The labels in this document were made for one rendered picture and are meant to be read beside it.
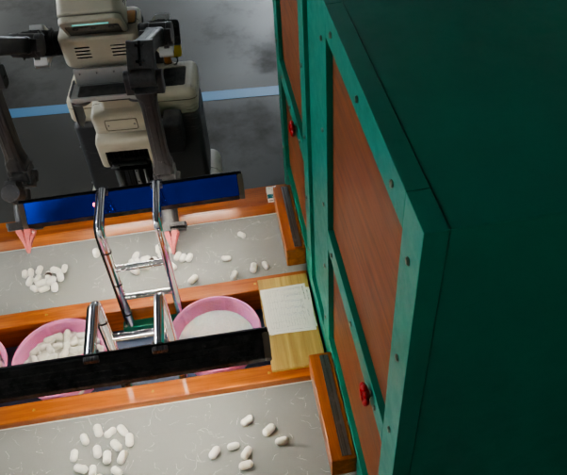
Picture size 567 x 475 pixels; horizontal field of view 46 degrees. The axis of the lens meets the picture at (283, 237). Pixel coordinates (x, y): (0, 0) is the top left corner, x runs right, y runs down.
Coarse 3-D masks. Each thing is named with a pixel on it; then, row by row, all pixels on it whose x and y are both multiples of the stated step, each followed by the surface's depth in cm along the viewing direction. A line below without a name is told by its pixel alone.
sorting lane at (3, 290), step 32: (192, 224) 228; (224, 224) 227; (256, 224) 227; (0, 256) 222; (32, 256) 222; (64, 256) 221; (128, 256) 219; (256, 256) 216; (0, 288) 212; (64, 288) 211; (96, 288) 210; (128, 288) 209
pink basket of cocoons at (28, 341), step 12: (48, 324) 197; (60, 324) 198; (72, 324) 199; (84, 324) 198; (36, 336) 196; (24, 348) 193; (12, 360) 189; (24, 360) 193; (48, 396) 180; (60, 396) 180
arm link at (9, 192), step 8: (32, 176) 213; (8, 184) 205; (16, 184) 205; (24, 184) 211; (32, 184) 213; (8, 192) 205; (16, 192) 205; (24, 192) 210; (8, 200) 205; (16, 200) 205
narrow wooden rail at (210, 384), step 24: (168, 384) 181; (192, 384) 180; (216, 384) 180; (240, 384) 180; (264, 384) 180; (0, 408) 178; (24, 408) 178; (48, 408) 177; (72, 408) 177; (96, 408) 177; (120, 408) 178
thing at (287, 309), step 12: (276, 288) 201; (288, 288) 200; (300, 288) 200; (264, 300) 198; (276, 300) 198; (288, 300) 197; (300, 300) 197; (264, 312) 195; (276, 312) 194; (288, 312) 194; (300, 312) 194; (312, 312) 194; (276, 324) 191; (288, 324) 191; (300, 324) 191; (312, 324) 191
